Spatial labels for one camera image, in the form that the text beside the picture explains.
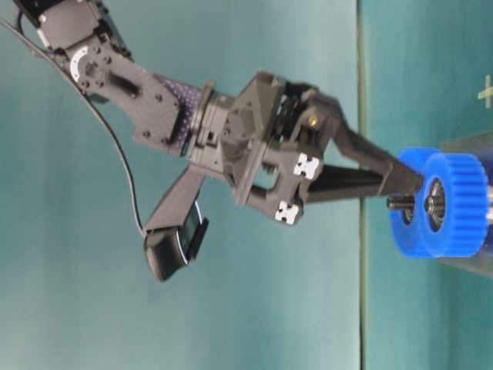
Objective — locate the large blue gear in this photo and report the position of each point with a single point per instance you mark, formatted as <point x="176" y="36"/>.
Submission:
<point x="465" y="187"/>

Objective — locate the clear acrylic gear stand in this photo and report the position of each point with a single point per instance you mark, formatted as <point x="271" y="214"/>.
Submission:
<point x="480" y="146"/>

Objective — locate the threaded steel shaft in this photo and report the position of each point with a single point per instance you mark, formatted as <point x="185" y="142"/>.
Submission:
<point x="400" y="203"/>

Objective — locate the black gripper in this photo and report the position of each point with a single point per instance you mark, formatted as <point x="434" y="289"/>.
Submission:
<point x="268" y="144"/>

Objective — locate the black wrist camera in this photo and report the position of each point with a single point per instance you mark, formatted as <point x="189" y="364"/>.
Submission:
<point x="176" y="228"/>

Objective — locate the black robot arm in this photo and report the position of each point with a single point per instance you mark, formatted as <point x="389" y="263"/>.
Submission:
<point x="80" y="38"/>

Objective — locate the small blue gear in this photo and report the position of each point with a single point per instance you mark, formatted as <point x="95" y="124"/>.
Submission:
<point x="407" y="221"/>

